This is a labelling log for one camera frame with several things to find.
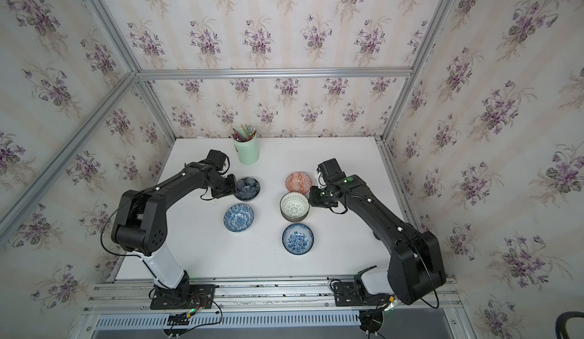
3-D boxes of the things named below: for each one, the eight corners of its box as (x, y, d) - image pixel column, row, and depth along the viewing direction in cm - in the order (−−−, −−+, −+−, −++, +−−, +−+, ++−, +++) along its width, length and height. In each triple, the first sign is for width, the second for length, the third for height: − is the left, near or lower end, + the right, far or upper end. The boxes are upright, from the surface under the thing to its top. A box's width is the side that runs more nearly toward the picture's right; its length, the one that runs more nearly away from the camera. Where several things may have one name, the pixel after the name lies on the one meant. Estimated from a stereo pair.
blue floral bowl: (290, 261, 81) (290, 257, 78) (278, 235, 88) (278, 231, 84) (317, 246, 85) (318, 242, 82) (303, 223, 91) (304, 218, 88)
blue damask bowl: (222, 232, 88) (220, 228, 85) (227, 208, 95) (225, 204, 92) (252, 232, 88) (251, 228, 85) (255, 208, 95) (254, 204, 92)
